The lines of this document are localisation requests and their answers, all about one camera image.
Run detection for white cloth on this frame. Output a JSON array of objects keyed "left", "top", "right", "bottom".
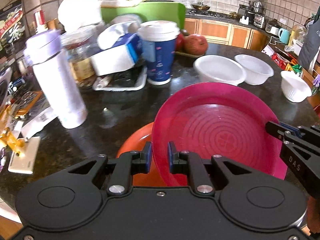
[{"left": 100, "top": 0, "right": 143, "bottom": 8}]

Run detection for red capped bottle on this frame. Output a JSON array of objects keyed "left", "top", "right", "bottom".
[{"left": 34, "top": 10, "right": 47, "bottom": 33}]

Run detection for black apron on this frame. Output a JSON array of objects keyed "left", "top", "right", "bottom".
[{"left": 297, "top": 17, "right": 320, "bottom": 67}]

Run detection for blue paper cup white lid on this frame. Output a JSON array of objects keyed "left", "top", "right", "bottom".
[{"left": 138, "top": 20, "right": 180, "bottom": 85}]

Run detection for red snack packaging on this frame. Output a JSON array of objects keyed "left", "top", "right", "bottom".
[{"left": 271, "top": 51, "right": 292, "bottom": 69}]

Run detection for printed dark package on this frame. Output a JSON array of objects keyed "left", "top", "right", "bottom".
[{"left": 0, "top": 0, "right": 24, "bottom": 49}]

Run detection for steel cooking pot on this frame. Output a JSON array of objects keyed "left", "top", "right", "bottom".
[{"left": 250, "top": 1, "right": 265, "bottom": 14}]

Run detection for red pomegranate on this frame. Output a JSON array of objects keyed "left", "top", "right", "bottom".
[{"left": 176, "top": 34, "right": 186, "bottom": 52}]

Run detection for spice jar rack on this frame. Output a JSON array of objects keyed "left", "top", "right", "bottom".
[{"left": 254, "top": 14, "right": 266, "bottom": 28}]

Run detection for dark electric cooker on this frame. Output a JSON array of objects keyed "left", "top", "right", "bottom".
[{"left": 265, "top": 19, "right": 282, "bottom": 34}]

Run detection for gas stove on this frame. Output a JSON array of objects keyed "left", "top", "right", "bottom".
[{"left": 186, "top": 10, "right": 230, "bottom": 18}]

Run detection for white plastic bag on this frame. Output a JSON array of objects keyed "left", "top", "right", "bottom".
[{"left": 57, "top": 0, "right": 103, "bottom": 30}]

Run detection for printed paper slip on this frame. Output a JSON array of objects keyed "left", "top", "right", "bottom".
[{"left": 21, "top": 107, "right": 59, "bottom": 139}]

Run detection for clear jar yellow label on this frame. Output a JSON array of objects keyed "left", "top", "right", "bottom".
[{"left": 61, "top": 27, "right": 100, "bottom": 88}]

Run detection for red apples on tray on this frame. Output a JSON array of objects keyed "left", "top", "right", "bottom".
[{"left": 184, "top": 34, "right": 208, "bottom": 55}]

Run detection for green cutting board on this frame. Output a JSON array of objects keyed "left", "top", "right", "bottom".
[{"left": 100, "top": 2, "right": 186, "bottom": 30}]

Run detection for black coffee machine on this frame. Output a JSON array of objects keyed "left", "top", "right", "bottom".
[{"left": 237, "top": 6, "right": 254, "bottom": 23}]

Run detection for white bottle lavender lid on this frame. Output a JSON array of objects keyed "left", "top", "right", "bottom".
[{"left": 24, "top": 29, "right": 88, "bottom": 129}]

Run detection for orange plastic plate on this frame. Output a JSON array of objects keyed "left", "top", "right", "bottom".
[{"left": 115, "top": 122, "right": 173, "bottom": 187}]

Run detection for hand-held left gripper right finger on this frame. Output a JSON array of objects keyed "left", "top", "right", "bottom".
[{"left": 167, "top": 141, "right": 253, "bottom": 197}]

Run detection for white blue tissue pack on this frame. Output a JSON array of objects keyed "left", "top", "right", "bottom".
[
  {"left": 97, "top": 22, "right": 140, "bottom": 50},
  {"left": 90, "top": 34, "right": 143, "bottom": 77}
]

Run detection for dark wok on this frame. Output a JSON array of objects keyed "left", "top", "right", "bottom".
[{"left": 191, "top": 2, "right": 210, "bottom": 11}]

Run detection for white plastic tray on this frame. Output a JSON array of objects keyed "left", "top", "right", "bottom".
[{"left": 92, "top": 66, "right": 148, "bottom": 92}]

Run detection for white ribbed plastic bowl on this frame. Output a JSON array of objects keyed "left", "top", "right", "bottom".
[
  {"left": 234, "top": 54, "right": 274, "bottom": 85},
  {"left": 193, "top": 55, "right": 247, "bottom": 86},
  {"left": 280, "top": 70, "right": 312, "bottom": 103}
]

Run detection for wooden base cabinet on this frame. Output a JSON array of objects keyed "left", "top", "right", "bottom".
[{"left": 184, "top": 17, "right": 270, "bottom": 53}]

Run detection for magenta plastic plate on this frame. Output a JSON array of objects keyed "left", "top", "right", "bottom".
[{"left": 151, "top": 82, "right": 288, "bottom": 187}]

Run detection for teal mug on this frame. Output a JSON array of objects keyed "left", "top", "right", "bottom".
[{"left": 278, "top": 28, "right": 290, "bottom": 45}]

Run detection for golden figure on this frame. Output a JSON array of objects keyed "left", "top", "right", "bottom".
[{"left": 0, "top": 127, "right": 25, "bottom": 155}]

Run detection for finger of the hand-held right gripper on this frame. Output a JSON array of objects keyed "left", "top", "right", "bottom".
[
  {"left": 265, "top": 121, "right": 320, "bottom": 198},
  {"left": 279, "top": 122, "right": 320, "bottom": 143}
]

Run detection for white flat box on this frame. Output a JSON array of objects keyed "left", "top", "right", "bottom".
[{"left": 8, "top": 136, "right": 41, "bottom": 174}]

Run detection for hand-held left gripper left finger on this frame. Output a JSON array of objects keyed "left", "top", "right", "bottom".
[{"left": 67, "top": 141, "right": 152, "bottom": 197}]

